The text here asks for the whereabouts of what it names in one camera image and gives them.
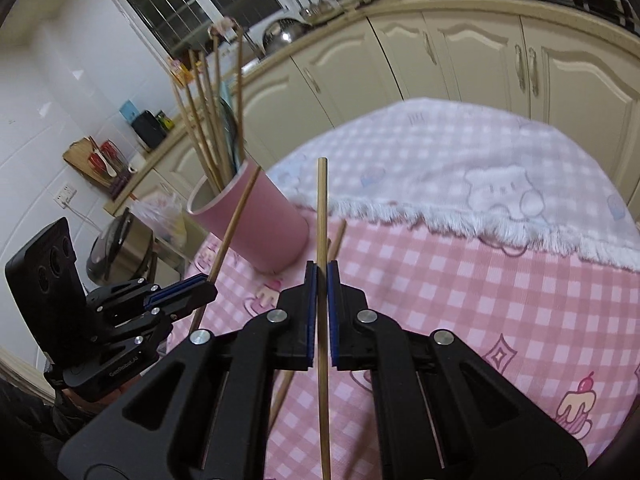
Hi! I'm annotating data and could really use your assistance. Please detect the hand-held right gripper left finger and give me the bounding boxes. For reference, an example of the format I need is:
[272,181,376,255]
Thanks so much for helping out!
[56,260,318,480]

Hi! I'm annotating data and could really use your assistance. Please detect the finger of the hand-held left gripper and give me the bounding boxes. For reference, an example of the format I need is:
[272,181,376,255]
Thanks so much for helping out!
[159,291,219,324]
[144,275,219,312]

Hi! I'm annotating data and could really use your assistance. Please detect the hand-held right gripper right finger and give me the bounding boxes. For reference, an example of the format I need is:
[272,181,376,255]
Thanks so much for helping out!
[326,259,589,480]

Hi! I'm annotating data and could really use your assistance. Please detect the pink cup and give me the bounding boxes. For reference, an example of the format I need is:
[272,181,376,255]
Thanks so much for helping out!
[186,157,310,275]

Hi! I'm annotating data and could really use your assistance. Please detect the metal spoon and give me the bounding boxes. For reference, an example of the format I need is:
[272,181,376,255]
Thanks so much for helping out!
[223,102,247,171]

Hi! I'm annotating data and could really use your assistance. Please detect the person's left forearm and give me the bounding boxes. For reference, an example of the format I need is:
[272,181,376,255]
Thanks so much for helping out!
[0,377,108,480]

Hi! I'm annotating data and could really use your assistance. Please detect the clear plastic bag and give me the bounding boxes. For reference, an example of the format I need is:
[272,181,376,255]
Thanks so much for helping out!
[132,192,189,261]

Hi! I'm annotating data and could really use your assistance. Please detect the dark rice cooker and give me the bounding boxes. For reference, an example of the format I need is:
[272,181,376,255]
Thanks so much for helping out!
[85,210,154,287]

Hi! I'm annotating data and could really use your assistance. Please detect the pink checkered tablecloth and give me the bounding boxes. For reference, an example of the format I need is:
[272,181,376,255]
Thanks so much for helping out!
[185,215,608,480]

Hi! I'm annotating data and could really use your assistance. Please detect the wooden cutting board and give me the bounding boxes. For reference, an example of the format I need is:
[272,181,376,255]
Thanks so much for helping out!
[62,136,109,181]

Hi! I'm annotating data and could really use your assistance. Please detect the red utensil holder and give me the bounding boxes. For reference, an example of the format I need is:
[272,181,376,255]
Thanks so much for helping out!
[87,140,134,196]

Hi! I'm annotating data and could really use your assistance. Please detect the black countertop appliance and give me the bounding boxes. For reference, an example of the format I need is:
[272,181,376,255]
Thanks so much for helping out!
[131,110,169,152]

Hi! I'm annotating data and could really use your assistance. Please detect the white bear print blanket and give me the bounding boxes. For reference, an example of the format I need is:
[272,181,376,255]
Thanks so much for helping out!
[265,97,640,267]

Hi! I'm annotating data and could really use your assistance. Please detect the yellow red seasoning bottle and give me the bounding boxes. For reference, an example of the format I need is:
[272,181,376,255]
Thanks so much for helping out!
[169,57,206,87]

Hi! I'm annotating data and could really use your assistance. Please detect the pink toy figure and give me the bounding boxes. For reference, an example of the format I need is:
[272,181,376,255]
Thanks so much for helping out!
[207,17,241,44]

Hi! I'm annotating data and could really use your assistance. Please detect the steel mixing bowl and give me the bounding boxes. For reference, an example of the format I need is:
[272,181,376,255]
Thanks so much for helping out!
[262,17,309,56]

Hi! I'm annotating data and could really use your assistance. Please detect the cream base cabinets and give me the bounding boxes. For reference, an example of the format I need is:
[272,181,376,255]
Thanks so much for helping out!
[107,0,640,211]

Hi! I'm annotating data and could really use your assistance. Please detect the wall socket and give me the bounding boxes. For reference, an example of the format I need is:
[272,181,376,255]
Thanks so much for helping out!
[52,182,79,209]

